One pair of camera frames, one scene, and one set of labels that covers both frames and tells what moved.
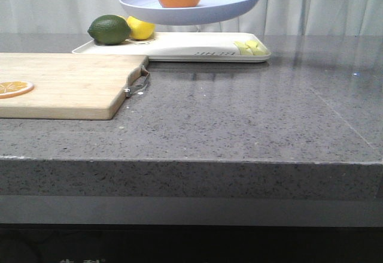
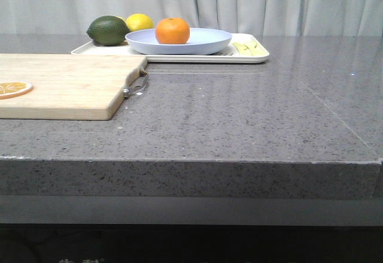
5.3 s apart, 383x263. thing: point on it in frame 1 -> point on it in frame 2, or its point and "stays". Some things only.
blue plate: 218,2 -> 201,41
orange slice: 9,89 stays
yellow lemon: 140,30 stays
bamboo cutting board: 66,86 stays
